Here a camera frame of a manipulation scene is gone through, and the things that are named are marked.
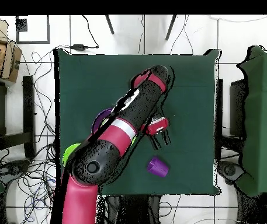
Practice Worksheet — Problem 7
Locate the black power adapter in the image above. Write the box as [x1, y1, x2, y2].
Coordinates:
[71, 43, 89, 51]

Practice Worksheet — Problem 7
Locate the black stand foot with knob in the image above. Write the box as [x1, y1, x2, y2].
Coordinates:
[0, 158, 33, 179]

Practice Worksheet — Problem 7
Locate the brown cardboard box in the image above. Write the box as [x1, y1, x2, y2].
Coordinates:
[0, 18, 23, 83]

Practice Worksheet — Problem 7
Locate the green plastic bowl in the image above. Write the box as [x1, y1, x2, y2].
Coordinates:
[100, 117, 137, 146]
[62, 143, 82, 167]

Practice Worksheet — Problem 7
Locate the purple plastic bowl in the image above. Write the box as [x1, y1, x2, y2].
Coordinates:
[91, 107, 113, 134]

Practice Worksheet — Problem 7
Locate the black square frame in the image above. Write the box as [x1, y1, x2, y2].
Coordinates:
[15, 15, 51, 44]

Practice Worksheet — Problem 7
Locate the grey stand foot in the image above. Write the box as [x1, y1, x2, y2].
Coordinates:
[218, 160, 245, 185]

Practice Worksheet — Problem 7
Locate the black bench frame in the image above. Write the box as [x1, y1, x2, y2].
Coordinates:
[0, 75, 36, 159]

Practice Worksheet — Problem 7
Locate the purple plastic cup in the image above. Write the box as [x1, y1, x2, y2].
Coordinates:
[146, 156, 171, 179]

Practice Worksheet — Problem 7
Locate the black tripod leg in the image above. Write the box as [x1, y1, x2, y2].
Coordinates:
[105, 15, 115, 35]
[165, 15, 178, 41]

